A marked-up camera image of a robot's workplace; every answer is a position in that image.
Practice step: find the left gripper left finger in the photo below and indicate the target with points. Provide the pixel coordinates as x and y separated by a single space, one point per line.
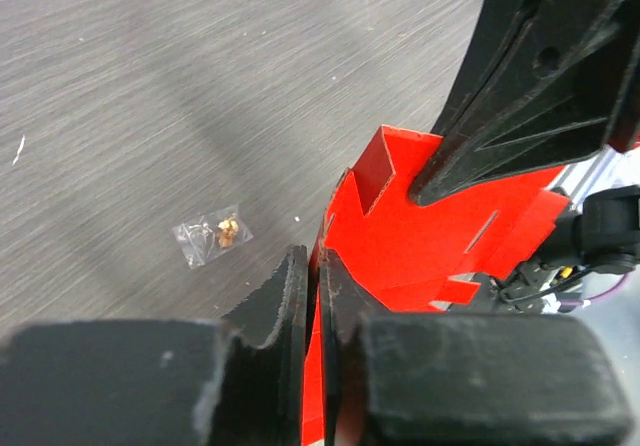
261 392

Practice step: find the red paper box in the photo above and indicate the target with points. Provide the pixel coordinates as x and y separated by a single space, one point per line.
462 379

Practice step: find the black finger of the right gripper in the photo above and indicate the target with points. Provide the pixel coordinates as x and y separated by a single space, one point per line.
543 83

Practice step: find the small clear plastic bag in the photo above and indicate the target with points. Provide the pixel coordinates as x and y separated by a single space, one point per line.
207 237

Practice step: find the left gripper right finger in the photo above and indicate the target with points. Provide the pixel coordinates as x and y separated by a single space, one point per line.
358 378

